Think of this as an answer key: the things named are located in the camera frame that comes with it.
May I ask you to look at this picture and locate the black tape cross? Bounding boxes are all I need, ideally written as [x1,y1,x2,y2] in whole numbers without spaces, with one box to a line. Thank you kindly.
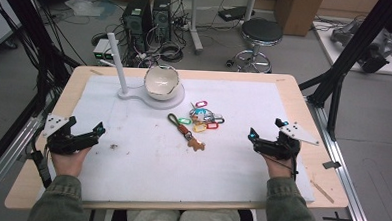
[322,210,353,221]

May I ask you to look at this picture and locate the right hand-held gripper cable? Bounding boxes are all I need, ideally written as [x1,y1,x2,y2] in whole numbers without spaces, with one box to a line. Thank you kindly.
[260,152,300,181]

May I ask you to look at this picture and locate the white foam mat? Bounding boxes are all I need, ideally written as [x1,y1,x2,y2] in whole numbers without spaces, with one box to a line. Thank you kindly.
[36,72,320,214]

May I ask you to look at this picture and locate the person's legs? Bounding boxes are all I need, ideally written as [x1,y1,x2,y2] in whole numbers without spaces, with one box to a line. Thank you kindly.
[125,206,244,221]

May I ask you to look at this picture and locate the person's left hand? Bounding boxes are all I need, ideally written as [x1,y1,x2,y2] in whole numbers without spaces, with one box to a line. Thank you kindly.
[49,145,92,179]

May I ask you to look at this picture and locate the aluminium rail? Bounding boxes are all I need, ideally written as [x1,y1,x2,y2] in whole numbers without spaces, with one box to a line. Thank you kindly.
[0,113,45,212]
[300,96,381,221]

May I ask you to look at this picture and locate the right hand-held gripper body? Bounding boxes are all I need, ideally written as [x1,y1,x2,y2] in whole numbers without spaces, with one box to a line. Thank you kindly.
[253,121,322,163]

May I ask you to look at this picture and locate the small black computer tower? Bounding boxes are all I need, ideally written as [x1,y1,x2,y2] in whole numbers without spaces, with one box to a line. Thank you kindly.
[151,0,174,43]

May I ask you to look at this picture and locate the brown leather strap keychain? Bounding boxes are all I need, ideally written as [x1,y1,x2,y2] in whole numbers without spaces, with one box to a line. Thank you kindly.
[165,112,208,153]

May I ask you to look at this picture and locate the white table leg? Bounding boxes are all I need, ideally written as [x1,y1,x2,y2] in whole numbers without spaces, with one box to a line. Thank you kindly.
[186,0,207,55]

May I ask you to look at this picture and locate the white board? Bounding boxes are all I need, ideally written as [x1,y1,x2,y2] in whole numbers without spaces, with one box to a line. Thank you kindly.
[310,20,392,76]

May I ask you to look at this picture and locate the black round stool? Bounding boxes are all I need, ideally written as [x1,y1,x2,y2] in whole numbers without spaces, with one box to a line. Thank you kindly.
[225,17,285,74]

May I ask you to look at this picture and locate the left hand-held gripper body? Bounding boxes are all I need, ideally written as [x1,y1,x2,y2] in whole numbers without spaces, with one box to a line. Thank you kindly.
[41,113,100,156]

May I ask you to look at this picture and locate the white power supply boxes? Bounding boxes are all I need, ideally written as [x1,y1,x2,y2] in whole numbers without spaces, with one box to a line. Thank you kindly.
[92,38,120,62]

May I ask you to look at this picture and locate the person's right hand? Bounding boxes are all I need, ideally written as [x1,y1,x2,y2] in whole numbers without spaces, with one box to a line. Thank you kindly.
[263,156,298,180]

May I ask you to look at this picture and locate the black metal frame with cables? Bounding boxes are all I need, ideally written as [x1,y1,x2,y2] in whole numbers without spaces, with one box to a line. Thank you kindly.
[0,0,85,119]

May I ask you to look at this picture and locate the clear plastic bag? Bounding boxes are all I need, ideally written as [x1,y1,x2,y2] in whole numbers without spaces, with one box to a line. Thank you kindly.
[64,0,107,18]

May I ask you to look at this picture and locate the black metal frame strut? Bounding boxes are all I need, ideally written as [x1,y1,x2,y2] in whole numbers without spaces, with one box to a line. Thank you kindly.
[296,0,392,144]

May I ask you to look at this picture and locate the brown cardboard box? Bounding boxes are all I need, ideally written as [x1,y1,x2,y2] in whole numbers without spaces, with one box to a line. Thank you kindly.
[272,0,325,38]

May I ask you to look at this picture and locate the white ceramic bowl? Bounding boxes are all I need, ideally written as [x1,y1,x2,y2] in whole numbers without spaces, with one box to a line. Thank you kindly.
[142,64,181,103]

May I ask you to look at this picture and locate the coil of black cables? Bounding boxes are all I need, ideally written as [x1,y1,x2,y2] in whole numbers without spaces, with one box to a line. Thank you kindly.
[158,42,185,64]

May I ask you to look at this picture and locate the black and grey device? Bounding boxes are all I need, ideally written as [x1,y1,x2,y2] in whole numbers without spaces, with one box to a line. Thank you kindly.
[329,19,392,75]

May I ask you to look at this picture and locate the large black computer tower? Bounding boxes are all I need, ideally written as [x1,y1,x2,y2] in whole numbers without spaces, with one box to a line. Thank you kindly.
[120,0,155,55]

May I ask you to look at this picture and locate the bunch of keys coloured tags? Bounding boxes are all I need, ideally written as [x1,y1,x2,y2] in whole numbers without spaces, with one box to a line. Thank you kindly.
[177,99,226,135]

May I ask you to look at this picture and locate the black flat box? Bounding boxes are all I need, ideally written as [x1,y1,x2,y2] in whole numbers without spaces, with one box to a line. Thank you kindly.
[217,4,257,23]

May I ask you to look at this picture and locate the thin wooden stick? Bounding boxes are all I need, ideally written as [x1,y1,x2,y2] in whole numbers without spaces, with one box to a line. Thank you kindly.
[309,180,336,205]

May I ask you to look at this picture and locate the black tape piece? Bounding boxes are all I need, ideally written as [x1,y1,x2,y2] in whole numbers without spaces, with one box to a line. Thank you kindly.
[322,160,342,171]

